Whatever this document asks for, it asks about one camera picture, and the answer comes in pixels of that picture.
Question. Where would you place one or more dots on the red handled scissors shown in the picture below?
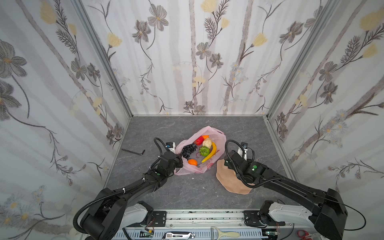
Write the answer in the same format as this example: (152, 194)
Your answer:
(304, 235)

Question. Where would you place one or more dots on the dark hex key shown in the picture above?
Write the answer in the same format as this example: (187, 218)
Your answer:
(133, 152)

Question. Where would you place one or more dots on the red fake strawberry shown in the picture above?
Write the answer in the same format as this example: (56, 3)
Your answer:
(199, 141)

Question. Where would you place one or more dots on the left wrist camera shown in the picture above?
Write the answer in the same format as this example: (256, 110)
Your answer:
(171, 146)

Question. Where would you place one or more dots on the cream fake garlic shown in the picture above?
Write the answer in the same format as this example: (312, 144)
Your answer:
(207, 143)

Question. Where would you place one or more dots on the pink plastic bag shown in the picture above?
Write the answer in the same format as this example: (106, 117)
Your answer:
(216, 136)

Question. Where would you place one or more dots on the pink scalloped plate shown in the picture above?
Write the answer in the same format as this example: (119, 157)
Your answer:
(229, 181)

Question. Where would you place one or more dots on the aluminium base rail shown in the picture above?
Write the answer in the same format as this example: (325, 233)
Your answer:
(200, 222)

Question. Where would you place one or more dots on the silver black utility knife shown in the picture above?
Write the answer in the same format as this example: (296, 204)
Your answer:
(178, 235)

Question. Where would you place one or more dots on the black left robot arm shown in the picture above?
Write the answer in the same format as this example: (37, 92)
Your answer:
(101, 218)

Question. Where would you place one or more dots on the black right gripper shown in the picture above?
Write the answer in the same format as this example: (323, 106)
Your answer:
(231, 159)

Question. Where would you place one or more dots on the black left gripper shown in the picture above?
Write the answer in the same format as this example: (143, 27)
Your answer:
(176, 160)

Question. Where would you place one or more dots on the yellow fake banana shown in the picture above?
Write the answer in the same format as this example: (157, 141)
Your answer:
(211, 154)

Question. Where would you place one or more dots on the orange fake tangerine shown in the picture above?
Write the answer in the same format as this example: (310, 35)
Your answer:
(193, 162)

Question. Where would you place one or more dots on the dark fake grape bunch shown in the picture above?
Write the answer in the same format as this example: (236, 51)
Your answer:
(188, 150)

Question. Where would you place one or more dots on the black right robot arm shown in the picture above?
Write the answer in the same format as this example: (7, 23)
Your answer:
(316, 209)

